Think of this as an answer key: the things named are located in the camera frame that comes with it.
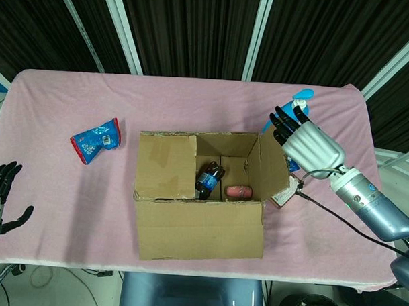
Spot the white slanted frame post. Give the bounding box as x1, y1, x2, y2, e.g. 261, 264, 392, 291
360, 29, 409, 103

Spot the black pleated curtain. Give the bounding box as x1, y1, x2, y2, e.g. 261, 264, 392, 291
0, 0, 409, 151

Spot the small blue snack packet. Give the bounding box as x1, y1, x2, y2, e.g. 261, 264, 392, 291
286, 155, 301, 173

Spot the brown cardboard shipping box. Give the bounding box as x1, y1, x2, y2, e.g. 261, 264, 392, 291
130, 127, 293, 266

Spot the black robot hand cable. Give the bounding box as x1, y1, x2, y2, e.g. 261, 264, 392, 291
293, 168, 409, 259

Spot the pink sausage pack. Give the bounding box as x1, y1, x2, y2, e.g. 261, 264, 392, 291
225, 184, 253, 199

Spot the wide white frame post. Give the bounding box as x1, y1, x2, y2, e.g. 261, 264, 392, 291
99, 0, 145, 75

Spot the white double frame post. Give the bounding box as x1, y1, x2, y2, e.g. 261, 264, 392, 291
242, 0, 275, 83

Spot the thin white frame post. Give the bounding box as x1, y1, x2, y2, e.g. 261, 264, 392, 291
54, 0, 107, 73

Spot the right silver and black robot hand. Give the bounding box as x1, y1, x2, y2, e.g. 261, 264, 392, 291
267, 103, 348, 181

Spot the blue laundry detergent bottle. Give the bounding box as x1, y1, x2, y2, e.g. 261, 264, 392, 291
260, 87, 314, 174

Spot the pink fleece tablecloth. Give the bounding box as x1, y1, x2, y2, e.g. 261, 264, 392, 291
0, 68, 409, 285

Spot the blue and red snack bag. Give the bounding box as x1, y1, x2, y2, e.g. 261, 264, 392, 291
69, 116, 123, 167

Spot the blue-grey robot torso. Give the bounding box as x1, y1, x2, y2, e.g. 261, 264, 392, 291
120, 272, 265, 306

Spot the dark cola bottle, blue label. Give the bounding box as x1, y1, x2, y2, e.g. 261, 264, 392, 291
194, 161, 227, 200

